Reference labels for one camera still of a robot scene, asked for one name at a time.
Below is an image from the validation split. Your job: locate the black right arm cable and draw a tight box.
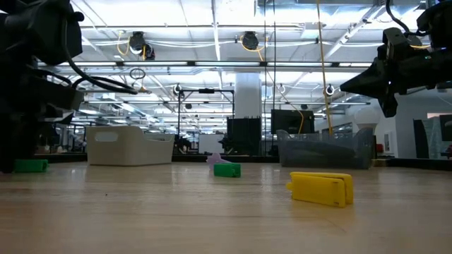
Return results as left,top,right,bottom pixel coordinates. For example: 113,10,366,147
384,0,430,38

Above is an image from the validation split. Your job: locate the black stand frame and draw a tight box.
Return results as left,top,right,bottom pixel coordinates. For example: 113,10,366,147
177,88,236,156

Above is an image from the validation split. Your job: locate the yellow mini stapler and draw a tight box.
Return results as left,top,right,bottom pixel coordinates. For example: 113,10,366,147
285,171,355,208

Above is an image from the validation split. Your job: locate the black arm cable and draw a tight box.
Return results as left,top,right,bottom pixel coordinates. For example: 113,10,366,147
384,0,430,38
61,13,139,95

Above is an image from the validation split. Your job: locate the light grey plastic bin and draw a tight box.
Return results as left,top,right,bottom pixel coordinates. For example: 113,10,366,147
85,125,176,167

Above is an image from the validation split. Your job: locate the black hanging cable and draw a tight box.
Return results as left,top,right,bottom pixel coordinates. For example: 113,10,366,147
263,0,268,156
271,0,278,156

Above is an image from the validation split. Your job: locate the white board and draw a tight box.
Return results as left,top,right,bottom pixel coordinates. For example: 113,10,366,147
198,133,227,155

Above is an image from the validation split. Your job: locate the brass lamp socket base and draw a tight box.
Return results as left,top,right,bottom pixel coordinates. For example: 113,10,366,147
367,132,386,168

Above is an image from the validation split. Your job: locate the purple white staple remover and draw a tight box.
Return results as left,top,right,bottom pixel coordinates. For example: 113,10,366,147
206,152,232,171

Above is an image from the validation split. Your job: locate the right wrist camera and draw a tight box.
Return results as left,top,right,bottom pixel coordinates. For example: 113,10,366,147
382,27,413,61

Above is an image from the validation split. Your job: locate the white light bulb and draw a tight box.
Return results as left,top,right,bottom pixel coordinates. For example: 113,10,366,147
354,106,381,133

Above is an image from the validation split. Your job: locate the yellow reel cable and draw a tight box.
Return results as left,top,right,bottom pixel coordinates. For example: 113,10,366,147
243,35,305,135

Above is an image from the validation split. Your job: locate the black cabinet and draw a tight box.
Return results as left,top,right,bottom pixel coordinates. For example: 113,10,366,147
226,116,263,157

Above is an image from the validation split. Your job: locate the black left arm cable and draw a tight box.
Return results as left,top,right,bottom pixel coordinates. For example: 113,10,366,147
61,13,139,95

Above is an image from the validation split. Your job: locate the long yellow hanging cable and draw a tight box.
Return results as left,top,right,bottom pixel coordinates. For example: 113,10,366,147
315,0,335,137

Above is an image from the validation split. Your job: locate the green mini stapler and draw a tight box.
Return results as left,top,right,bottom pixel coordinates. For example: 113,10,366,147
13,159,49,174
213,162,242,179

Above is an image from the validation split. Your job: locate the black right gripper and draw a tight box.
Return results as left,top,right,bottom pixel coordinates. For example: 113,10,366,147
340,45,452,119

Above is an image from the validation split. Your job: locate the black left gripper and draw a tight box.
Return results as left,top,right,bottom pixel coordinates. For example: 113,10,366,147
0,65,85,174

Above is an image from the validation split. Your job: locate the black ceiling cable reel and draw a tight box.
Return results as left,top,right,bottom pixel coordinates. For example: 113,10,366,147
129,30,156,61
241,30,261,51

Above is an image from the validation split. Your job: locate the white building column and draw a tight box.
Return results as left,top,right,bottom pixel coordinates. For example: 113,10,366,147
234,72,263,119

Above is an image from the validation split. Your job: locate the black panel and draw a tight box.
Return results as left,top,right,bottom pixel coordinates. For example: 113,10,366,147
270,109,316,135

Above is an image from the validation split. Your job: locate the dark translucent plastic bin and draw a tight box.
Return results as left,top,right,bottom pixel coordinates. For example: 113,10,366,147
276,127,376,169

